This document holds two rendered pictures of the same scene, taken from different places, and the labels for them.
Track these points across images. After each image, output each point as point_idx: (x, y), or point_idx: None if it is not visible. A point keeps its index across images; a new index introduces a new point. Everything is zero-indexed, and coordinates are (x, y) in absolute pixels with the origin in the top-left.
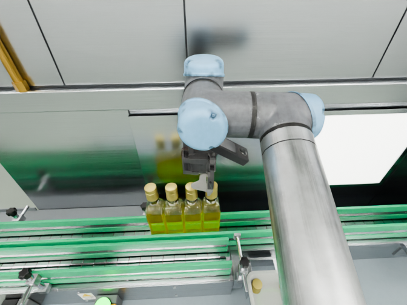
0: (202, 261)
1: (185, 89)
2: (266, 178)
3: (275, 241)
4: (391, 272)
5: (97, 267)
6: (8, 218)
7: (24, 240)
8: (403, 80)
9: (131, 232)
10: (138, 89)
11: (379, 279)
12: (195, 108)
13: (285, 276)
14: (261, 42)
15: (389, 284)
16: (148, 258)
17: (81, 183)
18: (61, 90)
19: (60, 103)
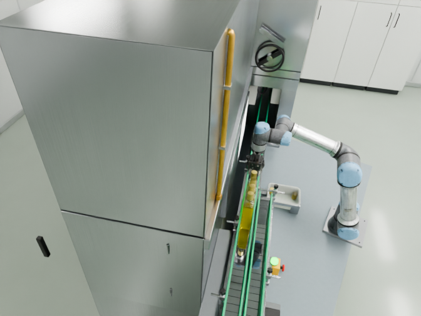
0: (262, 210)
1: (270, 135)
2: (301, 137)
3: (314, 143)
4: (269, 157)
5: (257, 258)
6: None
7: (229, 305)
8: (245, 90)
9: (237, 241)
10: (230, 157)
11: (272, 162)
12: (289, 134)
13: (321, 144)
14: (237, 108)
15: (274, 161)
16: (256, 234)
17: (212, 247)
18: (223, 183)
19: (223, 190)
